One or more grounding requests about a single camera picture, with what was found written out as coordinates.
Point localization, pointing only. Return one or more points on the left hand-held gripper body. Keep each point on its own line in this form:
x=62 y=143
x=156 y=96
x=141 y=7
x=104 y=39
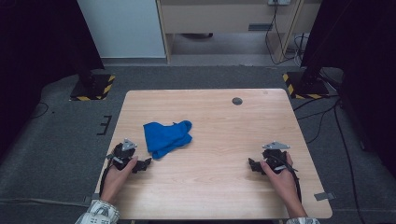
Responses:
x=123 y=154

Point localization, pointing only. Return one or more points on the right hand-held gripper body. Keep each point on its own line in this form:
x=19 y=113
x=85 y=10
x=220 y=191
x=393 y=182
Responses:
x=275 y=157

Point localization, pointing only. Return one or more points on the blue cloth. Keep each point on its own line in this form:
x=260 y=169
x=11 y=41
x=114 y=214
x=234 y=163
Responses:
x=165 y=138

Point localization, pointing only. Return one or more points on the person's right hand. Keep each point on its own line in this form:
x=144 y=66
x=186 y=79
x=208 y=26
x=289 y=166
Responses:
x=285 y=183

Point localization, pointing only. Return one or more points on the person's left hand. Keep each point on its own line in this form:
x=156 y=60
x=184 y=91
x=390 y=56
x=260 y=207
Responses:
x=115 y=182

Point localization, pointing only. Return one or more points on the grey tape piece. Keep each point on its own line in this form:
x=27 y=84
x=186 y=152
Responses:
x=90 y=199
x=324 y=196

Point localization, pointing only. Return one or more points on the grey round table grommet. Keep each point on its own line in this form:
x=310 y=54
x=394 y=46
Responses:
x=237 y=101

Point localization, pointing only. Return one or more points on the black stand base striped edge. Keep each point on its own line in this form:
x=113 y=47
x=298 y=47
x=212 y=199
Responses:
x=93 y=88
x=306 y=85

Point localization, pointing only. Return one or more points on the white cabinet panel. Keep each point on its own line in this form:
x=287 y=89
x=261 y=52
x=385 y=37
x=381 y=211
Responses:
x=121 y=28

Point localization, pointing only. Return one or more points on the dark grey rectangular plate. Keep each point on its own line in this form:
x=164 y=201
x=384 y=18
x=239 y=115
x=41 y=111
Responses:
x=260 y=27

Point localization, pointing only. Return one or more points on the black curtain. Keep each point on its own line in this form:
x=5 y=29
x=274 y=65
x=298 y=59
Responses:
x=358 y=46
x=37 y=46

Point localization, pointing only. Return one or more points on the light wooden desk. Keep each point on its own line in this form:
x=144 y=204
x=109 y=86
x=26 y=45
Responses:
x=218 y=17

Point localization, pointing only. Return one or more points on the white power strip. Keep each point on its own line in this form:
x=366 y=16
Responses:
x=279 y=2

